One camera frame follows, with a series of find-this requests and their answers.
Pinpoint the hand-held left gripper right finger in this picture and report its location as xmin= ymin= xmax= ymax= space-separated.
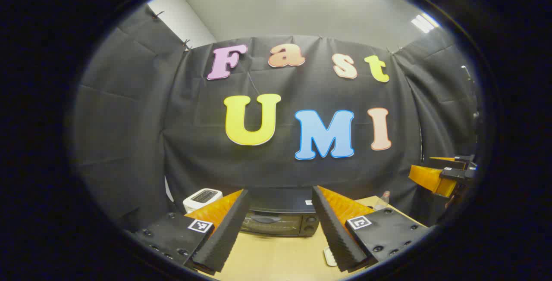
xmin=311 ymin=185 xmax=428 ymax=273

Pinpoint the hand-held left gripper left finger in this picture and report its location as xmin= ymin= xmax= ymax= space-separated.
xmin=129 ymin=188 xmax=251 ymax=275

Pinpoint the black electric oven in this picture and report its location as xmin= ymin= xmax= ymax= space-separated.
xmin=239 ymin=187 xmax=322 ymax=237

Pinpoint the white toaster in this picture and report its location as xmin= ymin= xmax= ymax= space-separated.
xmin=183 ymin=188 xmax=223 ymax=214

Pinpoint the clear plastic water bottle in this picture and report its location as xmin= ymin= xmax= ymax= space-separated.
xmin=374 ymin=190 xmax=391 ymax=211

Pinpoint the ceiling light panel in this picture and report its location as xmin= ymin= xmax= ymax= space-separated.
xmin=411 ymin=12 xmax=439 ymax=34

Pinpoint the black backdrop cloth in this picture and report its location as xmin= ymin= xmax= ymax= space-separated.
xmin=71 ymin=3 xmax=479 ymax=234

